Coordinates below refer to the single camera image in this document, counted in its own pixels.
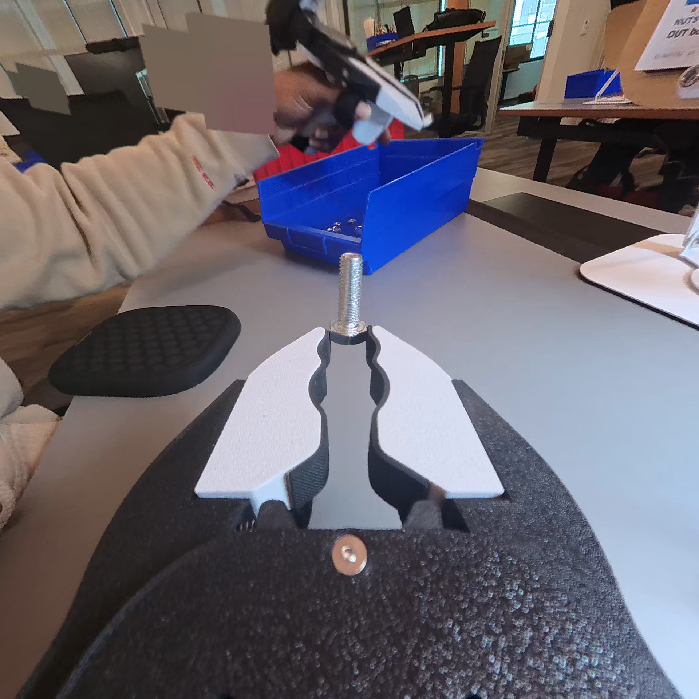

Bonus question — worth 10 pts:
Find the person's left forearm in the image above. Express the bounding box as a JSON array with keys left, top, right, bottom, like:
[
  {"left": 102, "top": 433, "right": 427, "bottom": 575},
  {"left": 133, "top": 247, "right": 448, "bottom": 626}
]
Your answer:
[{"left": 0, "top": 112, "right": 283, "bottom": 312}]

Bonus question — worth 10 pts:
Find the blue plastic bin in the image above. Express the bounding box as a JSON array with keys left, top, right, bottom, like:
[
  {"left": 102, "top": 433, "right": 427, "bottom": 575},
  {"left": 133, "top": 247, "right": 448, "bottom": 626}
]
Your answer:
[
  {"left": 258, "top": 137, "right": 485, "bottom": 275},
  {"left": 564, "top": 69, "right": 623, "bottom": 100}
]

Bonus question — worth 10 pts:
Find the person's torso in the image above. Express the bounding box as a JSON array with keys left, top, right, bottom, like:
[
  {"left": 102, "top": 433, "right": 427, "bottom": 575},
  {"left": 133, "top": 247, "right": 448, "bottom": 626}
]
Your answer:
[{"left": 0, "top": 355, "right": 61, "bottom": 530}]

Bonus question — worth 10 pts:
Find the black mesh office chair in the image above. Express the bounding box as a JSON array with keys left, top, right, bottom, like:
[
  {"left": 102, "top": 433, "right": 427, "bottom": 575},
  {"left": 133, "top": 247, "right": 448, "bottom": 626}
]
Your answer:
[{"left": 0, "top": 39, "right": 165, "bottom": 165}]

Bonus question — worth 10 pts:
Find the printed instruction sheet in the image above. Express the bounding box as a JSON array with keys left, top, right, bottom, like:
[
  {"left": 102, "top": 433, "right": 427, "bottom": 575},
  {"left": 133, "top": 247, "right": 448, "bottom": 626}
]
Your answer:
[{"left": 636, "top": 0, "right": 699, "bottom": 73}]

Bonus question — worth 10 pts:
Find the steel hex bolt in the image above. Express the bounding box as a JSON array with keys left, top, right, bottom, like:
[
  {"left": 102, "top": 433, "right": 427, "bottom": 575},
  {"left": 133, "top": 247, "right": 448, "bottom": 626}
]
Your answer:
[{"left": 332, "top": 253, "right": 369, "bottom": 337}]

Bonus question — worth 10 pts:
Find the red plastic bin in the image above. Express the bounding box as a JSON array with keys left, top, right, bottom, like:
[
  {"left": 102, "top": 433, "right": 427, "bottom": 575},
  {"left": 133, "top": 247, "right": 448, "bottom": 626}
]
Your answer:
[{"left": 254, "top": 118, "right": 407, "bottom": 182}]

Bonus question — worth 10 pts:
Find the wooden office desk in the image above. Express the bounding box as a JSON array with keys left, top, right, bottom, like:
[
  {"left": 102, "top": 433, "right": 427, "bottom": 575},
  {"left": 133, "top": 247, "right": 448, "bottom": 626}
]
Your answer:
[{"left": 497, "top": 99, "right": 699, "bottom": 184}]

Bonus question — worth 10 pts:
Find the black backpack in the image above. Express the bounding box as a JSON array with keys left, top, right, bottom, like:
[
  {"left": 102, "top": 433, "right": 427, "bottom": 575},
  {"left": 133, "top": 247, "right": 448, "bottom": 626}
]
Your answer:
[{"left": 426, "top": 9, "right": 487, "bottom": 31}]

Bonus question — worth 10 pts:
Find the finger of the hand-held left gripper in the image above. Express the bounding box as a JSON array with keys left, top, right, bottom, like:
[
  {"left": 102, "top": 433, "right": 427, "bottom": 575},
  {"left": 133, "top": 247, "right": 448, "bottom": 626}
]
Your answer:
[{"left": 345, "top": 51, "right": 434, "bottom": 130}]

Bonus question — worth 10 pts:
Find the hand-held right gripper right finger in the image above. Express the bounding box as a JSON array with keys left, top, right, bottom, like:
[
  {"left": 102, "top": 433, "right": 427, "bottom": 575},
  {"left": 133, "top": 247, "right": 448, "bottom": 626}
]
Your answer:
[{"left": 367, "top": 326, "right": 506, "bottom": 510}]

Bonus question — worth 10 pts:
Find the person's left hand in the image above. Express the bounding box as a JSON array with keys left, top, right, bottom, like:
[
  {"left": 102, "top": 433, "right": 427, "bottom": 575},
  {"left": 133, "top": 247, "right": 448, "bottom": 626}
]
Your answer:
[{"left": 271, "top": 66, "right": 381, "bottom": 154}]

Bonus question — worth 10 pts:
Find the black wrist rest pad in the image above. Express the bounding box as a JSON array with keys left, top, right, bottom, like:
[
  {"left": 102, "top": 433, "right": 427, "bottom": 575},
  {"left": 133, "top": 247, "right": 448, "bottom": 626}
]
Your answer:
[{"left": 48, "top": 305, "right": 242, "bottom": 397}]

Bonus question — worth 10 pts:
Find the white document stand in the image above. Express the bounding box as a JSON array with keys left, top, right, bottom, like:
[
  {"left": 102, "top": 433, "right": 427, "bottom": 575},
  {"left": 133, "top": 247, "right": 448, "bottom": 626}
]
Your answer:
[{"left": 578, "top": 66, "right": 699, "bottom": 328}]

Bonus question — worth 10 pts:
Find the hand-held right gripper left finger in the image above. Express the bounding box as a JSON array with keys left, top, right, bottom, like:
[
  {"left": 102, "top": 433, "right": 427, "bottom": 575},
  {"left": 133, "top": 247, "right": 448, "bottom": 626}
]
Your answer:
[{"left": 195, "top": 326, "right": 331, "bottom": 518}]

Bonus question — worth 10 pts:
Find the wooden standing desk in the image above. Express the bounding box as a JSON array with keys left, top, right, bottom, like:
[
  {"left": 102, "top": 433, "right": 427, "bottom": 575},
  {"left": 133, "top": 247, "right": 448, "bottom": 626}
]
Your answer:
[{"left": 366, "top": 22, "right": 498, "bottom": 110}]

